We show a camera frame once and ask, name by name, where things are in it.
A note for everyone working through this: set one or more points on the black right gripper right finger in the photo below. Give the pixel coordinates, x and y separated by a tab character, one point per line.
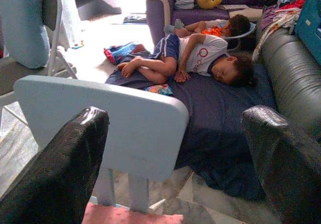
288	171

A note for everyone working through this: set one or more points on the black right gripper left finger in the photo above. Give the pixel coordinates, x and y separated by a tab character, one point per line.
55	173

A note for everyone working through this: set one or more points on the pink dimpled pillow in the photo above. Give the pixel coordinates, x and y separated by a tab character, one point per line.
130	216

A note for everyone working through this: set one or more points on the green leather sofa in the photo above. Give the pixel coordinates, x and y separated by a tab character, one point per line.
293	70

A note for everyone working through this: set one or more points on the purple fabric sofa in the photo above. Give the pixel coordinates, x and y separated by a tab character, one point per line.
160	10

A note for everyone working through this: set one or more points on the dark blue floor mattress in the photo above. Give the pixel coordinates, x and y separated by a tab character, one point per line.
213	123

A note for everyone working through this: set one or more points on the small colourful toy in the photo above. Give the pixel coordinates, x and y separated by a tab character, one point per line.
77	45

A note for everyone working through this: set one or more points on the colourful snack bag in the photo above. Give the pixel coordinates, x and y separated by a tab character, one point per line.
159	89

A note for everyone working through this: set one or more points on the blue and red garment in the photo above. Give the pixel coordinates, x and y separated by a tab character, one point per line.
118	53

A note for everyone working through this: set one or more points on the teal box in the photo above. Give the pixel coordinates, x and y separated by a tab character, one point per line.
308	25

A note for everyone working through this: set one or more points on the sleeping child in white shirt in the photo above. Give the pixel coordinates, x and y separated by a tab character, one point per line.
200	53

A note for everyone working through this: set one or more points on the sleeping child in orange shirt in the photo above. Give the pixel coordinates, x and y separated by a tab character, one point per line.
238	24

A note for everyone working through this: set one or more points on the white folding chair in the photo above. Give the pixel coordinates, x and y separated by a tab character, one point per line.
67	15

